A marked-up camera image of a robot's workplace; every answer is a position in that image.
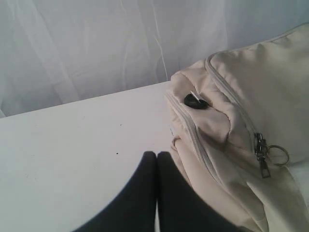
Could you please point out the white backdrop curtain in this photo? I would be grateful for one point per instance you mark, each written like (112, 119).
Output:
(54, 52)

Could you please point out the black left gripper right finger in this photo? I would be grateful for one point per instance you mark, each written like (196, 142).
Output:
(180, 209)

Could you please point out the metal main zipper pull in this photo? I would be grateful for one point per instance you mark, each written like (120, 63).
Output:
(261, 151)

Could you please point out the cream fabric duffel bag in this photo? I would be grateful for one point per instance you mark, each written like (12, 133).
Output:
(216, 107)

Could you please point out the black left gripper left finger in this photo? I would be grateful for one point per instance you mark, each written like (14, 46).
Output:
(134, 208)

